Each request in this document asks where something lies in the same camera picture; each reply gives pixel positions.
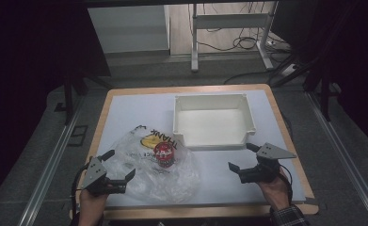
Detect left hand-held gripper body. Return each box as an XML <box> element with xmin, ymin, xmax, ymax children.
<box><xmin>81</xmin><ymin>155</ymin><xmax>128</xmax><ymax>198</ymax></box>

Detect black floor vent frame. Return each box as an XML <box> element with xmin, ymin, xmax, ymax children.
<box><xmin>68</xmin><ymin>124</ymin><xmax>89</xmax><ymax>147</ymax></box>

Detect white plastic bin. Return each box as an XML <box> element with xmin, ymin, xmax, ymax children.
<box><xmin>171</xmin><ymin>93</ymin><xmax>257</xmax><ymax>151</ymax></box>

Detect red can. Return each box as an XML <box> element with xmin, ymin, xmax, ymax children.
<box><xmin>152</xmin><ymin>141</ymin><xmax>176</xmax><ymax>169</ymax></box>

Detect white cabinet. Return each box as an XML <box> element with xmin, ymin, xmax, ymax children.
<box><xmin>87</xmin><ymin>4</ymin><xmax>170</xmax><ymax>55</ymax></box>

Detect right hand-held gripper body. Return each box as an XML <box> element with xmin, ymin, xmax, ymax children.
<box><xmin>239</xmin><ymin>142</ymin><xmax>297</xmax><ymax>185</ymax></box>

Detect white metal desk frame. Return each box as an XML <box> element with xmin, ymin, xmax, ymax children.
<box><xmin>190</xmin><ymin>1</ymin><xmax>280</xmax><ymax>73</ymax></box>

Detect person's right hand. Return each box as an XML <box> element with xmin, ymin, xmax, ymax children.
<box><xmin>258</xmin><ymin>168</ymin><xmax>291</xmax><ymax>211</ymax></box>

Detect person's left hand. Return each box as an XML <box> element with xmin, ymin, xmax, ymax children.
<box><xmin>79</xmin><ymin>188</ymin><xmax>110</xmax><ymax>211</ymax></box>

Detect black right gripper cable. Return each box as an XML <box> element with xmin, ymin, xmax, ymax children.
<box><xmin>278</xmin><ymin>164</ymin><xmax>295</xmax><ymax>205</ymax></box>

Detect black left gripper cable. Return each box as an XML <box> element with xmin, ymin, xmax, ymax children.
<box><xmin>70</xmin><ymin>156</ymin><xmax>93</xmax><ymax>226</ymax></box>

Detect black metal stand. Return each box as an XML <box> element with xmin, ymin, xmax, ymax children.
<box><xmin>62</xmin><ymin>70</ymin><xmax>114</xmax><ymax>126</ymax></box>
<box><xmin>272</xmin><ymin>46</ymin><xmax>343</xmax><ymax>121</ymax></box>

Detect clear printed plastic bag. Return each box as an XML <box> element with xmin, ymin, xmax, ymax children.
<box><xmin>104</xmin><ymin>124</ymin><xmax>201</xmax><ymax>204</ymax></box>

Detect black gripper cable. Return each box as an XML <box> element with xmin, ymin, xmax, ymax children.
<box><xmin>278</xmin><ymin>164</ymin><xmax>295</xmax><ymax>205</ymax></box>
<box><xmin>70</xmin><ymin>156</ymin><xmax>93</xmax><ymax>226</ymax></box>

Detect metal floor rail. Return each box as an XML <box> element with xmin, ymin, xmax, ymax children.
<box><xmin>17</xmin><ymin>97</ymin><xmax>86</xmax><ymax>226</ymax></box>
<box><xmin>307</xmin><ymin>92</ymin><xmax>368</xmax><ymax>226</ymax></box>

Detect wooden table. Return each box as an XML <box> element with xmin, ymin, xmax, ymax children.
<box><xmin>70</xmin><ymin>83</ymin><xmax>320</xmax><ymax>220</ymax></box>

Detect white table mat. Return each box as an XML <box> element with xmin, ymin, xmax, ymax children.
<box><xmin>96</xmin><ymin>89</ymin><xmax>308</xmax><ymax>210</ymax></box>

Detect white power strip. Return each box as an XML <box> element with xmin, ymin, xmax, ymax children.
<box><xmin>280</xmin><ymin>63</ymin><xmax>298</xmax><ymax>78</ymax></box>

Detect black floor cables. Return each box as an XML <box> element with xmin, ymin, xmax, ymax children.
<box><xmin>200</xmin><ymin>2</ymin><xmax>294</xmax><ymax>86</ymax></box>

